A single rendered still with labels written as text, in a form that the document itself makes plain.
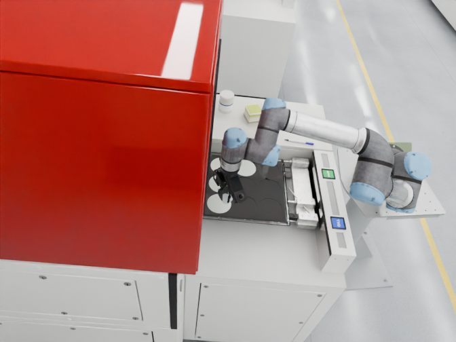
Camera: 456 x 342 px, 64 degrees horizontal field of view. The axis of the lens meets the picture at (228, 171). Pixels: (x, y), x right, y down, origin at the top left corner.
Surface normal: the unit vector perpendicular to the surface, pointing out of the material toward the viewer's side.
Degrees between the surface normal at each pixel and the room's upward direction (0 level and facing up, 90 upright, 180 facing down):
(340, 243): 0
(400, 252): 0
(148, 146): 90
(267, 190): 0
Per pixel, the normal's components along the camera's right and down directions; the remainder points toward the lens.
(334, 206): 0.10, -0.67
